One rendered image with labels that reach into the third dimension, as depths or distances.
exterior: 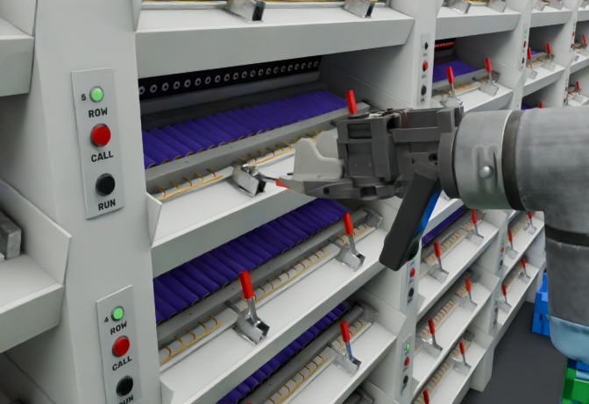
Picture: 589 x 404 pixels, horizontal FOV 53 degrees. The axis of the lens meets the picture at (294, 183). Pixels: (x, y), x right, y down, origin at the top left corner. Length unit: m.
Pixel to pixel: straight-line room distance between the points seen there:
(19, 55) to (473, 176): 0.37
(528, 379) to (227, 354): 1.53
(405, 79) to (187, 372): 0.61
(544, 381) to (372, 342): 1.10
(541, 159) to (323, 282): 0.50
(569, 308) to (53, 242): 0.43
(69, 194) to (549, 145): 0.39
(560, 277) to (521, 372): 1.67
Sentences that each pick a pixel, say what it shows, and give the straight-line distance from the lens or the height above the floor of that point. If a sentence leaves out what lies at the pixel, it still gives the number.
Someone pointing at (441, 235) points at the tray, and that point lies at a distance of 1.58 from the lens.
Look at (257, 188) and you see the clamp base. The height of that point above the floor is 0.96.
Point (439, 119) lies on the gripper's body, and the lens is 0.57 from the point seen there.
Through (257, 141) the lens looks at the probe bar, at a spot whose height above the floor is 1.00.
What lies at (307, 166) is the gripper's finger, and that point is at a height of 1.01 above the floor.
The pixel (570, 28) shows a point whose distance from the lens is 2.40.
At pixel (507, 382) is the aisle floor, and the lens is 2.15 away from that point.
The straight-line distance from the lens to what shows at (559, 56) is 2.41.
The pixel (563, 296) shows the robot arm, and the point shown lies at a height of 0.94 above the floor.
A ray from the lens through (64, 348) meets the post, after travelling 0.57.
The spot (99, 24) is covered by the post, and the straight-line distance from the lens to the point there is 0.52.
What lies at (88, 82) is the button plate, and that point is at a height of 1.11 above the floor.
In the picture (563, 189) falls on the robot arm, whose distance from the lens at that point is 0.52.
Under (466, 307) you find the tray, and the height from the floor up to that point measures 0.37.
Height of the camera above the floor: 1.17
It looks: 17 degrees down
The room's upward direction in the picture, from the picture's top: straight up
